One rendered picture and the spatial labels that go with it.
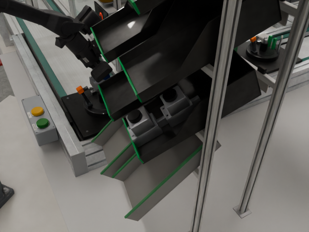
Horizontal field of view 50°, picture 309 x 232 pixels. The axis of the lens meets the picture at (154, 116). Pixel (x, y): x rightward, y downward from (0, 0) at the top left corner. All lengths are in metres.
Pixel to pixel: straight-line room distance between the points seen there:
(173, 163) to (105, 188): 0.33
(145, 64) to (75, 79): 0.81
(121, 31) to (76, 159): 0.47
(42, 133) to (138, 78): 0.59
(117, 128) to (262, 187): 0.49
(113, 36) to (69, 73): 0.75
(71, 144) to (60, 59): 0.60
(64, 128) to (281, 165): 0.74
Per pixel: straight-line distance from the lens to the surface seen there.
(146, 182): 0.85
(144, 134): 0.69
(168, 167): 0.81
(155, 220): 1.00
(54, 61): 1.58
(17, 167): 1.20
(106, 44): 0.75
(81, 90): 1.11
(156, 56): 0.65
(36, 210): 1.08
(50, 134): 1.16
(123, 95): 0.83
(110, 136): 0.99
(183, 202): 1.04
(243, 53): 1.53
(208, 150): 0.68
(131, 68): 0.66
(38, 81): 1.38
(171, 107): 0.67
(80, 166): 1.09
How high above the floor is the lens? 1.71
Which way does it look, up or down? 41 degrees down
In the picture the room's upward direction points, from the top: straight up
